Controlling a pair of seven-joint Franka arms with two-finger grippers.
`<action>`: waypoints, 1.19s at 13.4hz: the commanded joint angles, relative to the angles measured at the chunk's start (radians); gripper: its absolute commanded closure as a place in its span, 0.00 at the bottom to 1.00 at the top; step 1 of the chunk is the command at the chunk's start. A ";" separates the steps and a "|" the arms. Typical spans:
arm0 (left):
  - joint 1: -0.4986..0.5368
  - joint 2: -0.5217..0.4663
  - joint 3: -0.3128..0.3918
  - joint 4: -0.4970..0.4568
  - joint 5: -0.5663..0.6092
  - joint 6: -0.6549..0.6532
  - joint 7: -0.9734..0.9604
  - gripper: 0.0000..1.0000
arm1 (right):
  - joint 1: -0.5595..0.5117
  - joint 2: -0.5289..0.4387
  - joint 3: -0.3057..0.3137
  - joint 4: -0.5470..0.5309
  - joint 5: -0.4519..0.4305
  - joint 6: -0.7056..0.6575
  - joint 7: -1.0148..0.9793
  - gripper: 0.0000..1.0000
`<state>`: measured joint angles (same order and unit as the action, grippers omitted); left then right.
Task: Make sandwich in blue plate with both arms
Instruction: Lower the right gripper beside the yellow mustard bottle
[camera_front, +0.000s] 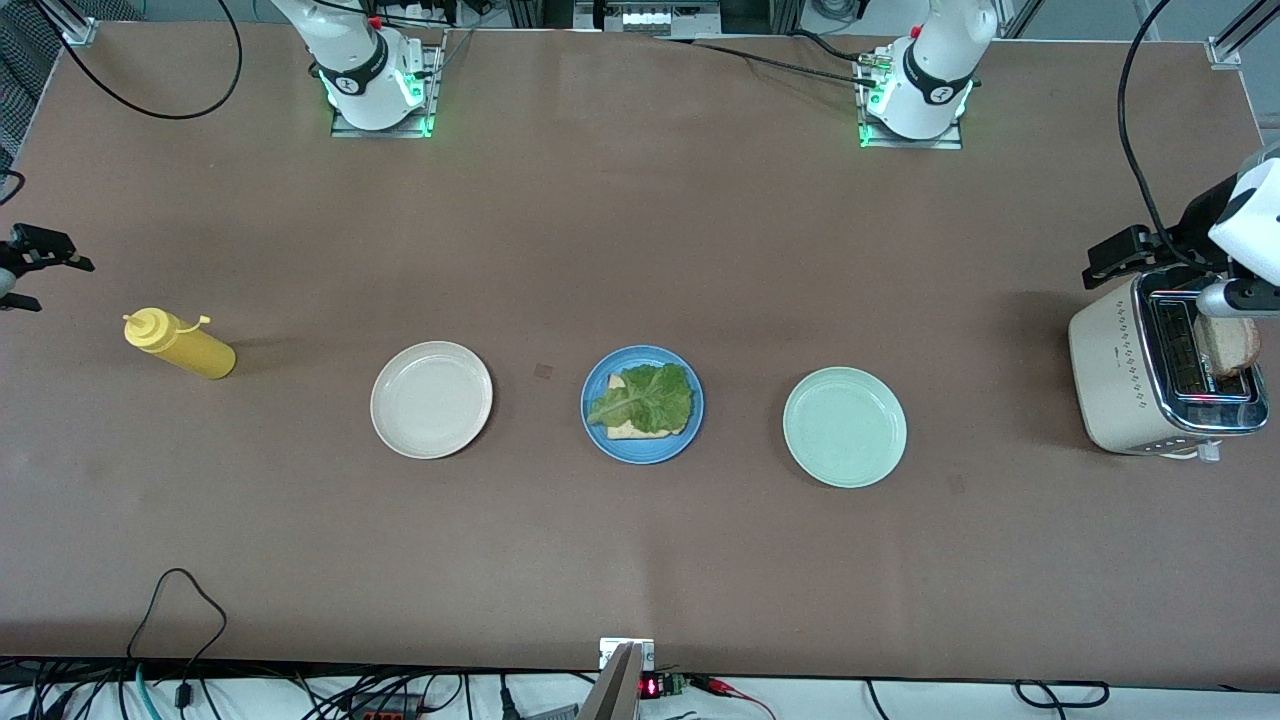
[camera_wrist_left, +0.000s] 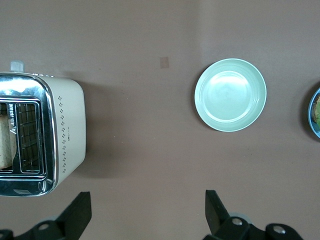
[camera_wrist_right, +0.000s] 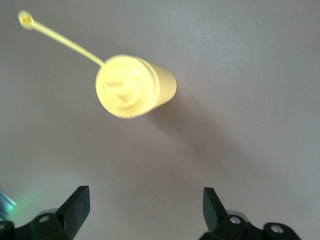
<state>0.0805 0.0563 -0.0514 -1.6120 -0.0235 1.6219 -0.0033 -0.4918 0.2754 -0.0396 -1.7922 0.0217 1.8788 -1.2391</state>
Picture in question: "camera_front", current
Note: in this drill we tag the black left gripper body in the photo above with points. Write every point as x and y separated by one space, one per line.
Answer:
1187 233

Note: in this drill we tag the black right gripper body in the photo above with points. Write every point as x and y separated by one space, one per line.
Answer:
30 243

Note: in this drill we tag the toast bread slice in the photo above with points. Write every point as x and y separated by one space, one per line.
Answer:
628 431
1232 345

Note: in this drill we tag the yellow squeeze bottle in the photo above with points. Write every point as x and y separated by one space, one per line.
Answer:
185 348

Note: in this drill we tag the green lettuce leaf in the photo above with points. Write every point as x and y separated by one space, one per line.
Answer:
645 398

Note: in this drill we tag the pale green round plate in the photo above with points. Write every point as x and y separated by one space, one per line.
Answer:
845 427

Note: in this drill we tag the beige round plate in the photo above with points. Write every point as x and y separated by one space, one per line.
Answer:
431 400

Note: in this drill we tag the blue round plate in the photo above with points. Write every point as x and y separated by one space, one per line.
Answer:
645 452

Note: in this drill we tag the cream steel toaster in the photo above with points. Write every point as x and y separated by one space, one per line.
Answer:
1110 370

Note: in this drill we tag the grey mesh chair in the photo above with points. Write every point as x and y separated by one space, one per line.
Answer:
25 90

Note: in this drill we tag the grey electronics box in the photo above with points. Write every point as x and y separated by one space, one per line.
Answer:
650 15

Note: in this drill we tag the orange power strip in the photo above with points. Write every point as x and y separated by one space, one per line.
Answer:
385 713

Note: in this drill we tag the red black clip lead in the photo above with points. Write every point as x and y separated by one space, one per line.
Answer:
735 692

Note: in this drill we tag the red digit display board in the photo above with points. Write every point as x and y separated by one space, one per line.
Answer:
662 686

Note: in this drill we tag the aluminium table corner bracket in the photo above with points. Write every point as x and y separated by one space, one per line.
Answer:
1225 52
75 25

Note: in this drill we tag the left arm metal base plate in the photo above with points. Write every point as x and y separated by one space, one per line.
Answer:
900 143

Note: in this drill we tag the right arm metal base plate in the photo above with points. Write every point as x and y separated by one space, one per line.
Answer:
436 90

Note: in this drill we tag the white metal mount bracket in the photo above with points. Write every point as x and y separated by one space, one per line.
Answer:
612 650

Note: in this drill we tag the aluminium profile post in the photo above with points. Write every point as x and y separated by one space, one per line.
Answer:
615 690

